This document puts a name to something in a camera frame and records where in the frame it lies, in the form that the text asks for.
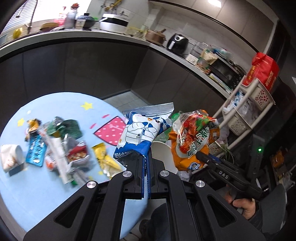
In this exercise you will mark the yellow snack wrapper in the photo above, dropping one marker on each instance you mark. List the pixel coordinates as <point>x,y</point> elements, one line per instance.
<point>109,166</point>

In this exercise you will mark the crushed white paper cup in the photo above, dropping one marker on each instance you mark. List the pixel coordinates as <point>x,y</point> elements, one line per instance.
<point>11,156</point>

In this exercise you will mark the wooden bowl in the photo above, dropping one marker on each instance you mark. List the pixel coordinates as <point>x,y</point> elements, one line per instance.
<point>46,27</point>

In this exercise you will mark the blue blister pack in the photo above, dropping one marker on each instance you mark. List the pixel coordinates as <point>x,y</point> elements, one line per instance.
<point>37,150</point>

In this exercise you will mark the beige plastic basket rack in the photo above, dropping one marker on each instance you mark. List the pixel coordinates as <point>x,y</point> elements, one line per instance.
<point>240,114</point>

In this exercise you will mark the striped silver wrapper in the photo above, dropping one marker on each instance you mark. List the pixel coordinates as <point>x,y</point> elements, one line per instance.
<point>152,110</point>

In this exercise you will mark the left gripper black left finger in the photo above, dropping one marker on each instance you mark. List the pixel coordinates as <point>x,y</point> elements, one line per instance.
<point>128,184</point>

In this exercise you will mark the orange red noodle bag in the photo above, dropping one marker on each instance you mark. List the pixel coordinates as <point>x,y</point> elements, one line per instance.
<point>190,133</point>

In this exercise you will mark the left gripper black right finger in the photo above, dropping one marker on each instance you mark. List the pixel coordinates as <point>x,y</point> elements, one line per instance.
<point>162,183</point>

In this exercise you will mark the glass jar red lid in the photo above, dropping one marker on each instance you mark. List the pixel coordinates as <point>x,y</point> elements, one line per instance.
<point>69,22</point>

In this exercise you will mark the red silver nut bag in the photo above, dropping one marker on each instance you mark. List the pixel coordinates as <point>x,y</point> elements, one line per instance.
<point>79,155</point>

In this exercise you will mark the white paper bucket bin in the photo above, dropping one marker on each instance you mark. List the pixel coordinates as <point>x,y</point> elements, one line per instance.
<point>162,152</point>

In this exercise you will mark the person's right hand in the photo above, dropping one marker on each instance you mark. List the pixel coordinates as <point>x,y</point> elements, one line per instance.
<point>248,206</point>

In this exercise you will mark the black casserole pot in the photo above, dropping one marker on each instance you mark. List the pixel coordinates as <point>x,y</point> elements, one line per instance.
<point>85,21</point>

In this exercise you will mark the black toaster oven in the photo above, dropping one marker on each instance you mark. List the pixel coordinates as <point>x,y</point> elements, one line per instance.
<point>229,73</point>

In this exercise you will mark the blue white snack bag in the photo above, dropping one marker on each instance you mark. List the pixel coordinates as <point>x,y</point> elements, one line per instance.
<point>137,137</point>

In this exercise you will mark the red gift bag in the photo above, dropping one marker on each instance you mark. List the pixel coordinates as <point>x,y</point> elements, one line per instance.
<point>265,69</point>

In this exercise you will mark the yellow lemon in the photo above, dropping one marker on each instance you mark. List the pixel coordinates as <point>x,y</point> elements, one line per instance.
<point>17,33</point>

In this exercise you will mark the grey kitchen countertop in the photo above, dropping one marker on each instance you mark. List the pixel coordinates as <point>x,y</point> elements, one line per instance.
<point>36,40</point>

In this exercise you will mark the yellow brown small wrapper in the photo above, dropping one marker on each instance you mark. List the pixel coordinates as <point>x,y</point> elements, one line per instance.
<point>33,126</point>

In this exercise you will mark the black air fryer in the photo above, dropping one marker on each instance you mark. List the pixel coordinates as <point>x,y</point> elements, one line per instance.
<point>177,44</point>

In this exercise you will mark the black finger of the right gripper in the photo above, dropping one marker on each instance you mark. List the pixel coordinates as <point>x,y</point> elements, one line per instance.
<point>212,161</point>

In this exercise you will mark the dark cabinet fronts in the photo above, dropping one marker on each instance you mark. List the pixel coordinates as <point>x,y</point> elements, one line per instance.
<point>103,70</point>

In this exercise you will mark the kitchen faucet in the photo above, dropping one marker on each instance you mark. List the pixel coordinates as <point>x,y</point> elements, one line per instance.
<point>26,13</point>

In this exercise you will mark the brown cooking pot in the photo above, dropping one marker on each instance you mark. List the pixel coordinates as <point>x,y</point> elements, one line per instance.
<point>155,37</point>

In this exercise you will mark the white rice cooker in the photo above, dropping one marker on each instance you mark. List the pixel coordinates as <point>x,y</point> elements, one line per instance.
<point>113,23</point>

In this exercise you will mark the white orange fish snack bag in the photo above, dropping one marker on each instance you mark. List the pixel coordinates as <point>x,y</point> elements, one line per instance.
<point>57,152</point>

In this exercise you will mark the green snack bag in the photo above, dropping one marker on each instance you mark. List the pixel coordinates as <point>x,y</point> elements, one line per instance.
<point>61,128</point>

